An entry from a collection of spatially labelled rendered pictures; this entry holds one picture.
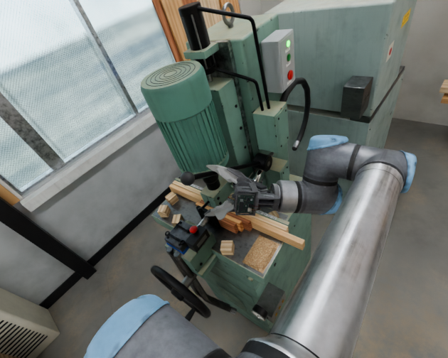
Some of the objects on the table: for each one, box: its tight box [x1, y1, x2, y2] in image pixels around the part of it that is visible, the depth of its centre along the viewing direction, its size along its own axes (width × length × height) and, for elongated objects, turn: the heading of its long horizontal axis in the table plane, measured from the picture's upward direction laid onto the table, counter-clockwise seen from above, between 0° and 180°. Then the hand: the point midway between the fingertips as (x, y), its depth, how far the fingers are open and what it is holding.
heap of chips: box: [242, 235, 279, 273], centre depth 86 cm, size 8×12×3 cm
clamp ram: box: [196, 205, 220, 228], centre depth 97 cm, size 9×8×9 cm
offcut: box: [220, 241, 235, 255], centre depth 90 cm, size 4×4×4 cm
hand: (204, 190), depth 69 cm, fingers closed on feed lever, 14 cm apart
